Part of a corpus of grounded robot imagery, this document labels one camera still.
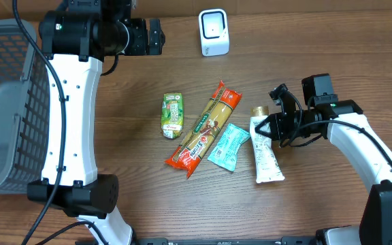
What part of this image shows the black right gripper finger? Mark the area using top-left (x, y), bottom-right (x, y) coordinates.
top-left (255, 126), bottom-right (272, 139)
top-left (254, 115), bottom-right (273, 129)

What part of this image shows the white tube with gold cap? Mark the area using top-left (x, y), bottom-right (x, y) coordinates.
top-left (249, 105), bottom-right (285, 184)

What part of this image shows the teal snack packet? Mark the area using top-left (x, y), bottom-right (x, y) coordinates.
top-left (208, 123), bottom-right (250, 172)

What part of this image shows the green juice carton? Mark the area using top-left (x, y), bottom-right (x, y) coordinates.
top-left (161, 93), bottom-right (184, 140)

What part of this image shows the orange spaghetti packet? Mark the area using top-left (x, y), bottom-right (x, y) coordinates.
top-left (165, 81), bottom-right (242, 178)

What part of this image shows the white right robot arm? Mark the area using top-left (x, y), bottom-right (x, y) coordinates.
top-left (251, 73), bottom-right (392, 245)

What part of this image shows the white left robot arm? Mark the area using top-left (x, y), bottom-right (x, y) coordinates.
top-left (27, 0), bottom-right (165, 244)

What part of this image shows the white barcode scanner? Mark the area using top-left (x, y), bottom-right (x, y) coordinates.
top-left (198, 8), bottom-right (230, 56)

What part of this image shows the grey plastic shopping basket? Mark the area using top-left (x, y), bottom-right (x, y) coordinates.
top-left (0, 19), bottom-right (50, 194)

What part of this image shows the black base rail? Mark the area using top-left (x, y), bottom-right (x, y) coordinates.
top-left (136, 236), bottom-right (316, 245)

